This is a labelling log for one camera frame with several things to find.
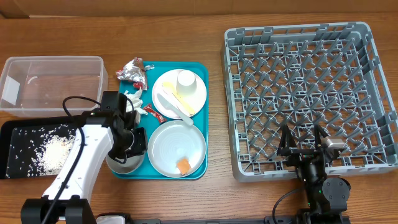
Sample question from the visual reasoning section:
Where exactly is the black tray bin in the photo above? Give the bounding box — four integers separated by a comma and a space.
1, 117, 77, 179

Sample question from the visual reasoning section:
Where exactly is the white rice pile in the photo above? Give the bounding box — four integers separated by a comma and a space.
6, 124, 77, 178

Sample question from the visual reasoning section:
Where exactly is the red ketchup packet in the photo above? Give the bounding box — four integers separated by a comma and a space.
144, 103, 167, 124

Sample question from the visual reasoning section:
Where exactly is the white plastic knife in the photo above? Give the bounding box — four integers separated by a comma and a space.
157, 93, 193, 126

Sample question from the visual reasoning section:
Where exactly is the grey round plate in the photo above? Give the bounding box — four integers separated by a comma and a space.
147, 120, 207, 179

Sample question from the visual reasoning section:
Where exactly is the crumpled foil wrapper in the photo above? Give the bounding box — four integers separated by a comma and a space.
116, 57, 155, 90

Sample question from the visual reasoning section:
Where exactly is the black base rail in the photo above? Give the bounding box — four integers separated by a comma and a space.
96, 213, 351, 224

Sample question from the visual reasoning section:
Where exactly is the clear plastic bin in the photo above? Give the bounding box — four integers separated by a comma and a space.
1, 56, 108, 118

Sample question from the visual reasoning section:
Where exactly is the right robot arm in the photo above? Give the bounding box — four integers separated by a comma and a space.
272, 124, 351, 224

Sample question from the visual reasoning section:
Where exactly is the white plate with cutlery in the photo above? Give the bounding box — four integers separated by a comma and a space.
152, 69, 207, 119

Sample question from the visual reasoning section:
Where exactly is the yellow plastic spoon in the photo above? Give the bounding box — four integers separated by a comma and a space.
162, 82, 196, 115

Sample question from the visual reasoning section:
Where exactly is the small grey bowl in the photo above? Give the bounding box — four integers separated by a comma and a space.
105, 154, 145, 174

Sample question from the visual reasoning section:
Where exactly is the white paper cup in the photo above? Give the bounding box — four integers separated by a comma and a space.
176, 70, 197, 96

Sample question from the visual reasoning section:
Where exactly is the teal plastic tray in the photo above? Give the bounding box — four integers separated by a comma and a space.
114, 61, 209, 180

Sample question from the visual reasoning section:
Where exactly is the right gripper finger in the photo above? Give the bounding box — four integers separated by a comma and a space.
278, 124, 297, 150
313, 124, 329, 150

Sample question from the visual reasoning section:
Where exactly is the crumpled white napkin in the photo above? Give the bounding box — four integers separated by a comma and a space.
124, 89, 148, 115

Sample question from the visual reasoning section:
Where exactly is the grey dishwasher rack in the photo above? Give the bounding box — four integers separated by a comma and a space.
223, 22, 397, 182

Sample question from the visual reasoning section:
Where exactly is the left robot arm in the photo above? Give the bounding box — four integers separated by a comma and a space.
21, 91, 147, 224

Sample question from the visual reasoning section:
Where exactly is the orange food piece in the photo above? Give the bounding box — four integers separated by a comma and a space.
177, 158, 192, 175

